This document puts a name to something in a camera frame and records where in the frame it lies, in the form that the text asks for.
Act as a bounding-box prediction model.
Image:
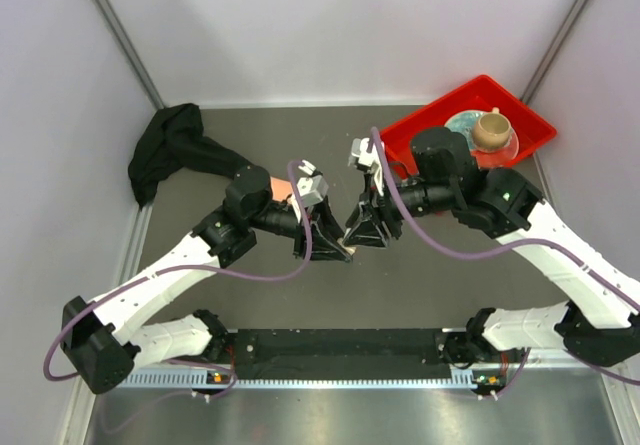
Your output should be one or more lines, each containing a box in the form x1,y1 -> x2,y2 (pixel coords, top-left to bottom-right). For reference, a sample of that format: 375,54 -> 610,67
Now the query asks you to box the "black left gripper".
249,195 -> 356,263

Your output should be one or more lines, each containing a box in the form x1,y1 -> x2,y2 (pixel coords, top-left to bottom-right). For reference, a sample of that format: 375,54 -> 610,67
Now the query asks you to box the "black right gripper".
343,169 -> 456,249

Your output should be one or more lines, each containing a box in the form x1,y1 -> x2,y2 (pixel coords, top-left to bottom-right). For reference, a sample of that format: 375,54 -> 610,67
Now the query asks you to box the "beige nail polish bottle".
338,240 -> 357,256

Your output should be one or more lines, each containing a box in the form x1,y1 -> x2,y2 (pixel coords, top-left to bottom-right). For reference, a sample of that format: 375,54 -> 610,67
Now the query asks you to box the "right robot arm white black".
344,127 -> 639,368

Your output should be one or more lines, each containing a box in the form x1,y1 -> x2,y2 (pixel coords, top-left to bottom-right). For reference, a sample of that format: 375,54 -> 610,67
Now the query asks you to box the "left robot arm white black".
59,161 -> 351,395

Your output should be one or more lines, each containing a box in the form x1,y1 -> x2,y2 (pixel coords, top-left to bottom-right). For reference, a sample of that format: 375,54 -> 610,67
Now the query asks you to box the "mannequin hand with long nails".
270,177 -> 293,202

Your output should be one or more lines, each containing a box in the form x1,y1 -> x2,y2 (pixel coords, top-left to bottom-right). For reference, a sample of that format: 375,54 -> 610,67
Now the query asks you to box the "red and teal plate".
445,110 -> 519,168

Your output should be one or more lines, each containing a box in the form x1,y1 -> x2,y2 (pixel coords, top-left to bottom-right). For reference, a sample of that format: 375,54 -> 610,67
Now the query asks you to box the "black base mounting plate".
169,328 -> 506,380

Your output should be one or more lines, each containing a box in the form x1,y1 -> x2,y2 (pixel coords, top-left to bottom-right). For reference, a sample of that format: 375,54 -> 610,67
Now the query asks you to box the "beige ceramic cup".
471,107 -> 512,151

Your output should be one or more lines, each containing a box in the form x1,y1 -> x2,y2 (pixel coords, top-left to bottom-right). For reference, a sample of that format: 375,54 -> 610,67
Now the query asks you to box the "black sleeve cloth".
128,103 -> 252,208

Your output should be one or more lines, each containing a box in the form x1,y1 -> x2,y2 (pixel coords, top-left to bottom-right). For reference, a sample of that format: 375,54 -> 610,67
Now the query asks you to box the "red plastic tray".
380,75 -> 557,178

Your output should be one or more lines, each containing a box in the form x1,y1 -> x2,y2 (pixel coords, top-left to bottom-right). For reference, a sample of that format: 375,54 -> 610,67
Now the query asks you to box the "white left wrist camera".
297,160 -> 329,208

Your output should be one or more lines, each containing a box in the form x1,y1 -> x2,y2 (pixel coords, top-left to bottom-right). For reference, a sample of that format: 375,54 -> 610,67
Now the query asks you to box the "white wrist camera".
348,138 -> 386,197
297,160 -> 329,208

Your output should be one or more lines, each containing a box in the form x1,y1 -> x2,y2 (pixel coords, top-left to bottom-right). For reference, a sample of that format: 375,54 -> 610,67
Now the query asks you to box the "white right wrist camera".
348,138 -> 386,197

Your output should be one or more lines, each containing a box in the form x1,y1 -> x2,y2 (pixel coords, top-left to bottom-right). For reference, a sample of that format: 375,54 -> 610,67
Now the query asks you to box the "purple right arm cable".
370,125 -> 640,400

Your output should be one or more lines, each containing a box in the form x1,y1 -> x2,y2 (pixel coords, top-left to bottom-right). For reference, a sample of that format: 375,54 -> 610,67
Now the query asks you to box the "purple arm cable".
43,158 -> 314,402
370,125 -> 640,400

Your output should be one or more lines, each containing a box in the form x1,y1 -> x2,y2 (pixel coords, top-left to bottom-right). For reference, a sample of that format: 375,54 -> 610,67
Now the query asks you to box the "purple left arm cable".
43,158 -> 314,402

